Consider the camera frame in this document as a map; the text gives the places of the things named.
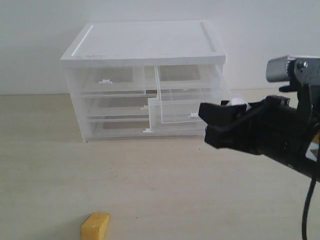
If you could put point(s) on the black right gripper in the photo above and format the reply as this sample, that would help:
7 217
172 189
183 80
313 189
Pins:
269 127

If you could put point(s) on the white bottle teal label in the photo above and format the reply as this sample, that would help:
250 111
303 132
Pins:
237 101

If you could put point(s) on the yellow wedge block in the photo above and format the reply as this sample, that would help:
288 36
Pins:
95 226

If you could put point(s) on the white plastic drawer cabinet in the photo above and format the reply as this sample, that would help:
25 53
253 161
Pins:
144 44

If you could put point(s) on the clear bottom wide drawer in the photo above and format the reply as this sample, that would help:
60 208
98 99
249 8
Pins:
139 127

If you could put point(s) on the clear wide drawer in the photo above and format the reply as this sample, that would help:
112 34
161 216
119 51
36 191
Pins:
139 127
104 106

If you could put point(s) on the clear middle wide drawer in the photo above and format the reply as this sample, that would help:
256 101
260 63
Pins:
104 106

